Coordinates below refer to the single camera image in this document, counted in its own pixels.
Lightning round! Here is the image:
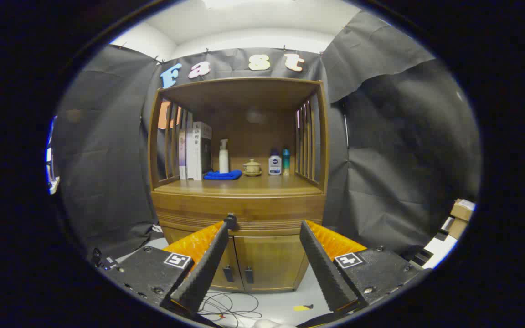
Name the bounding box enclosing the thick white book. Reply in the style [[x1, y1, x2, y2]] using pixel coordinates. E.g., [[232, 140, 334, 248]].
[[186, 122, 213, 181]]

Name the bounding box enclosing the wooden drawer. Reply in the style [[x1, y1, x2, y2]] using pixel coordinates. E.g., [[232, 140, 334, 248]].
[[151, 190, 326, 231]]

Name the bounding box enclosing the wooden countertop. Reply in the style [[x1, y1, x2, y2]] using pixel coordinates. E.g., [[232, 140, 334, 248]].
[[153, 174, 324, 196]]

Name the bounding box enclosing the wooden cabinet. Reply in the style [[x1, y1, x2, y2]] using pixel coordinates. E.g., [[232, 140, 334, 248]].
[[148, 77, 330, 292]]

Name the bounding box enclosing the white lotion bottle blue cap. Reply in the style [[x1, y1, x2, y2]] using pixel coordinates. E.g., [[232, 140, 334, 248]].
[[268, 149, 282, 176]]

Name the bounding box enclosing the beige lidded tea cup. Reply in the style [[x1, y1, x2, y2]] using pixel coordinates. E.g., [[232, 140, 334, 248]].
[[243, 159, 263, 177]]

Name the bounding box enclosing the wooden cabinet door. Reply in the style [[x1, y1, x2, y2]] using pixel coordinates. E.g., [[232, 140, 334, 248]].
[[163, 225, 245, 291], [234, 235, 311, 292]]

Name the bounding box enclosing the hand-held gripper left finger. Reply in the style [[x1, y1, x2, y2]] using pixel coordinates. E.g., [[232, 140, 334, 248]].
[[90, 220, 236, 315]]

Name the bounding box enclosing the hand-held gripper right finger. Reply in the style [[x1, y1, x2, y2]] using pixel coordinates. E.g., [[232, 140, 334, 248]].
[[299, 220, 432, 314]]

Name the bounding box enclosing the blue folded cloth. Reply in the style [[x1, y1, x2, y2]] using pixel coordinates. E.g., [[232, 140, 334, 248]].
[[203, 170, 243, 181]]

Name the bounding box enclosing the black floor cable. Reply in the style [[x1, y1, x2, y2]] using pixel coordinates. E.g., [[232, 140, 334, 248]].
[[197, 292, 263, 320]]

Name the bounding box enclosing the cardboard box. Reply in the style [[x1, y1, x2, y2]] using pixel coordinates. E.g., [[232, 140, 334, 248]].
[[449, 199, 476, 222]]

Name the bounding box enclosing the white pump bottle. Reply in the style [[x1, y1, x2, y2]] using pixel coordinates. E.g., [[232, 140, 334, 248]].
[[219, 139, 230, 174]]

